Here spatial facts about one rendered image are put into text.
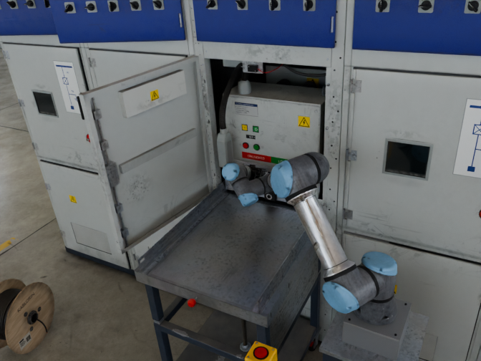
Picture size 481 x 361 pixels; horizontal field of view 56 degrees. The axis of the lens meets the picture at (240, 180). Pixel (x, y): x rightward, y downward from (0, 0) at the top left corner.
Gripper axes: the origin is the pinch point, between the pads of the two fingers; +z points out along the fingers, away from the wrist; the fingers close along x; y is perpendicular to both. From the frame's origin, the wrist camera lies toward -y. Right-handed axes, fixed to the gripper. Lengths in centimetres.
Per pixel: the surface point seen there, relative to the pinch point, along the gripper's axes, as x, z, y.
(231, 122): 23.0, -7.2, -15.9
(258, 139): 17.0, -3.7, -1.4
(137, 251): -67, 37, -93
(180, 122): 17.7, -24.8, -33.5
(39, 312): -104, -13, -117
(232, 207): -18.8, 1.8, -11.7
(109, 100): 19, -66, -40
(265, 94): 38.1, -8.4, 0.2
